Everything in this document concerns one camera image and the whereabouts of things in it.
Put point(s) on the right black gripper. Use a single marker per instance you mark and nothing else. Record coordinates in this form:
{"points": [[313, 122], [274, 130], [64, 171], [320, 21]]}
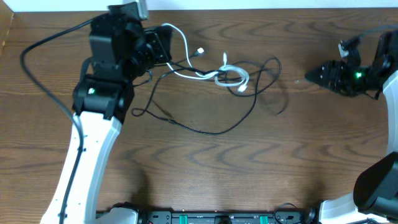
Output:
{"points": [[339, 76]]}

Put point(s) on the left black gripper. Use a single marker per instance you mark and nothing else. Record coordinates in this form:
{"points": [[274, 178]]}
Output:
{"points": [[162, 43]]}

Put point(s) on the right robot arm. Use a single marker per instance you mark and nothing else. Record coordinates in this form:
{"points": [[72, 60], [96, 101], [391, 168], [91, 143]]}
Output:
{"points": [[374, 195]]}

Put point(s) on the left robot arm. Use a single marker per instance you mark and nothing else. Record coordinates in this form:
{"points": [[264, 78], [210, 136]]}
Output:
{"points": [[122, 50]]}

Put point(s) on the clear tape piece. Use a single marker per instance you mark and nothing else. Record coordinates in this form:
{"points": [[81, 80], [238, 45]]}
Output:
{"points": [[301, 81]]}

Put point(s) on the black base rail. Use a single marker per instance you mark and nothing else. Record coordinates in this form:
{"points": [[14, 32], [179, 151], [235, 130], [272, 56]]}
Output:
{"points": [[284, 214]]}

